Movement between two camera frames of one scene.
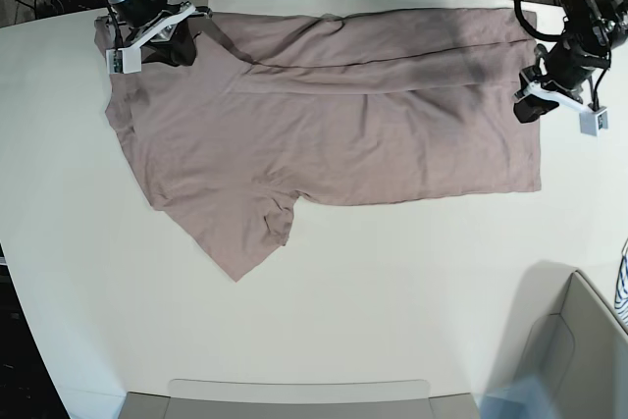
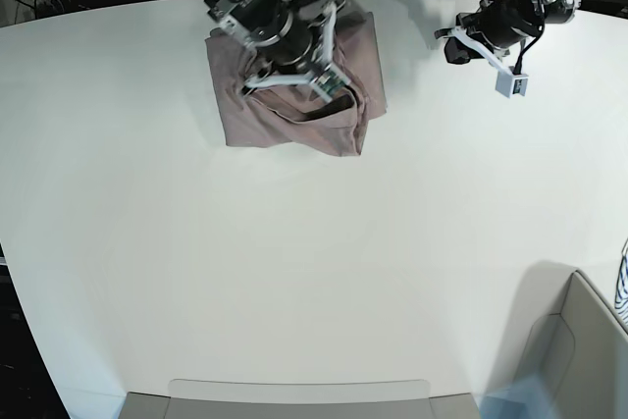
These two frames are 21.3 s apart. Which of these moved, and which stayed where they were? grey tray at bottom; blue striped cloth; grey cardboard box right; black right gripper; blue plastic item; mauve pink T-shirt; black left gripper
Moved: mauve pink T-shirt; black left gripper; black right gripper
Stayed: grey tray at bottom; blue plastic item; blue striped cloth; grey cardboard box right
